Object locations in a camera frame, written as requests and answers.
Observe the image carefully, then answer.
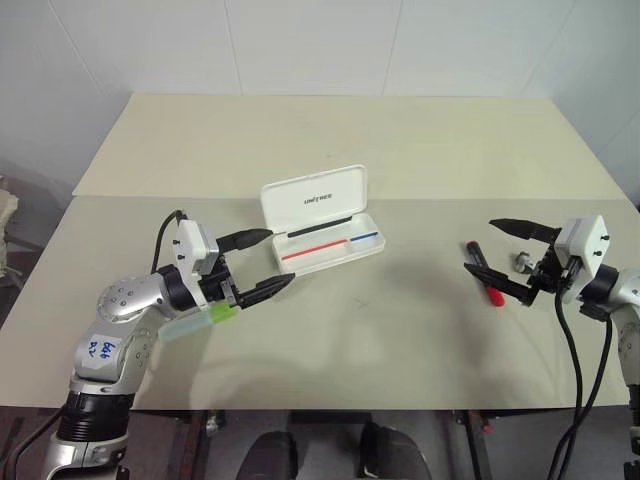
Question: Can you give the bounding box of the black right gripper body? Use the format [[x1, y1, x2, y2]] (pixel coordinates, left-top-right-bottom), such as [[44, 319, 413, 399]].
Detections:
[[528, 239, 577, 297]]

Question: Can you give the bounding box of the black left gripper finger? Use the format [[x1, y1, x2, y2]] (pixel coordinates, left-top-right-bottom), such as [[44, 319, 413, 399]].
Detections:
[[216, 228, 275, 254], [234, 273, 297, 309]]

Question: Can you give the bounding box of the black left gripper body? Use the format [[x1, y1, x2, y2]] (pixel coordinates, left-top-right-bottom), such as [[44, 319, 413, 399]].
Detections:
[[197, 252, 246, 308]]

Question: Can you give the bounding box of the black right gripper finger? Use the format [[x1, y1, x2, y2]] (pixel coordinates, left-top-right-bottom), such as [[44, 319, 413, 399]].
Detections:
[[463, 263, 540, 307], [488, 217, 562, 244]]

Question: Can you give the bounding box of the white plastic pencil case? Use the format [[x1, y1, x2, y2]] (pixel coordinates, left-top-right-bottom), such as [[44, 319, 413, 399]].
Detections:
[[259, 163, 388, 277]]

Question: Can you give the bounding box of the black marker with red cap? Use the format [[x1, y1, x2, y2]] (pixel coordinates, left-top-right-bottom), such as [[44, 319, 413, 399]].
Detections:
[[465, 240, 507, 307]]

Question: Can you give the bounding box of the green capped translucent highlighter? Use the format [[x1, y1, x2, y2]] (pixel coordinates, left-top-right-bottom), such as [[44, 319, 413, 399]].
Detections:
[[158, 303, 237, 346]]

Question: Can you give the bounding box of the red pen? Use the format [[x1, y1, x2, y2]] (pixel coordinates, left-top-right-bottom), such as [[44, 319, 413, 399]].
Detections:
[[280, 238, 350, 262]]

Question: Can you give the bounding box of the black pen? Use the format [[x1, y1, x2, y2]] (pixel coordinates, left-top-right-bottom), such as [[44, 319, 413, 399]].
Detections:
[[286, 215, 354, 238]]

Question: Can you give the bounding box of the dark rounded shape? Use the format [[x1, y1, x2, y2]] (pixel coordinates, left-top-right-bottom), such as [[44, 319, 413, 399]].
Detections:
[[359, 419, 432, 480]]

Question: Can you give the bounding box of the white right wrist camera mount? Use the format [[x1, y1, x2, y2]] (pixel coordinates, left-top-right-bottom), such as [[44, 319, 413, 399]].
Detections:
[[551, 215, 610, 290]]

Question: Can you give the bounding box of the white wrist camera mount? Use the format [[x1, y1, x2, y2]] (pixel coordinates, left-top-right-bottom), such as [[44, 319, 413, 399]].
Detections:
[[171, 219, 222, 310], [551, 215, 610, 290]]

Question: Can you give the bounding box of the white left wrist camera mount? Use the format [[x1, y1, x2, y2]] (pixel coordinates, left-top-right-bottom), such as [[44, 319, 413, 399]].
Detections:
[[171, 219, 222, 310]]

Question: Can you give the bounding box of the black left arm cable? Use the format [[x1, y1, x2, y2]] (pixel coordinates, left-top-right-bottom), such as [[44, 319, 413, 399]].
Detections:
[[151, 210, 189, 275]]

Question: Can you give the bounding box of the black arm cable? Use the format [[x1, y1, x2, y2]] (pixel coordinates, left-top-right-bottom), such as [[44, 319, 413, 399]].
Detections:
[[151, 210, 189, 275], [551, 287, 617, 480]]

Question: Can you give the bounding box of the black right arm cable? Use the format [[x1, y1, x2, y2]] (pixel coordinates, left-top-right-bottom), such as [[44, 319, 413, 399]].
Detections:
[[551, 287, 617, 480]]

